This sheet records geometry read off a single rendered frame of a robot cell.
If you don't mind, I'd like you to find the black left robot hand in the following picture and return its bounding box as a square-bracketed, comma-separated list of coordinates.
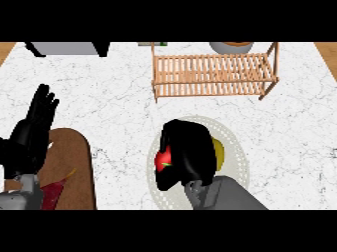
[0, 83, 61, 180]

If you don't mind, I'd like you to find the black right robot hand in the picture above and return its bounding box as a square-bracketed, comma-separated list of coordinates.
[156, 118, 219, 192]

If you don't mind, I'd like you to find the red tomato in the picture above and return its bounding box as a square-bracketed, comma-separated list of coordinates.
[154, 145, 175, 174]

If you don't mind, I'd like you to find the pale round placemat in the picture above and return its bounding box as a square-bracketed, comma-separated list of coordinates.
[145, 114, 252, 211]

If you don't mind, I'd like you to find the wooden tiered shelf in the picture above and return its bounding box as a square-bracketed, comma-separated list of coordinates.
[150, 42, 281, 104]

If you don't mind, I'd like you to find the yellow fruit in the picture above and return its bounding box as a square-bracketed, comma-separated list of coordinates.
[210, 137, 225, 173]

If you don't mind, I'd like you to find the brown wooden cutting board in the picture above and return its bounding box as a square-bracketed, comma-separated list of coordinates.
[3, 127, 99, 211]

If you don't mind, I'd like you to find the red chili pepper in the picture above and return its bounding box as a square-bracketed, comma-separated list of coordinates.
[40, 167, 79, 211]

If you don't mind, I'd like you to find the grey appliance with black legs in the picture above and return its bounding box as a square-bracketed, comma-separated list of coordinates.
[24, 42, 114, 59]

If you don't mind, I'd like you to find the grey pot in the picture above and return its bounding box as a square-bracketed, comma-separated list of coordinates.
[209, 42, 256, 55]

